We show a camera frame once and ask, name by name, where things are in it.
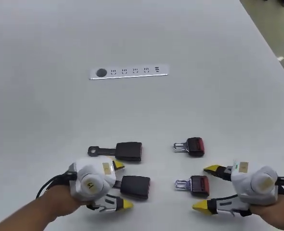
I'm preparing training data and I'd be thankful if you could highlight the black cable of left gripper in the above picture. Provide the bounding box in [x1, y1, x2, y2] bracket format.
[35, 173, 72, 199]

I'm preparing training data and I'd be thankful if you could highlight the black seat belt buckle with anchor strap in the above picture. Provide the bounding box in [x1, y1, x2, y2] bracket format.
[87, 141, 143, 163]

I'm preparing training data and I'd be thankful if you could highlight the person's right hand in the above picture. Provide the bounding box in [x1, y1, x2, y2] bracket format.
[250, 185, 284, 223]

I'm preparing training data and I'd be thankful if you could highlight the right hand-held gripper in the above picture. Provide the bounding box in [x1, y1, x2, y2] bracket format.
[191, 159, 280, 217]

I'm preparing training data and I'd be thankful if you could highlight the metal seat belt tongue dark red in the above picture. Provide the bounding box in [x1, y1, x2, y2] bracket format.
[174, 175, 210, 199]
[173, 137, 206, 158]

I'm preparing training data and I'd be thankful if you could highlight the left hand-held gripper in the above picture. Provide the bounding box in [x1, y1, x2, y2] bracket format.
[66, 157, 134, 214]

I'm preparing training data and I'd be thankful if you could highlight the silver built-in power socket strip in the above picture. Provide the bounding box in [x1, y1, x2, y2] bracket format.
[88, 64, 170, 81]

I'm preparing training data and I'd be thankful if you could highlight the person's left hand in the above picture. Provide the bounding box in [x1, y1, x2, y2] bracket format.
[39, 185, 88, 224]

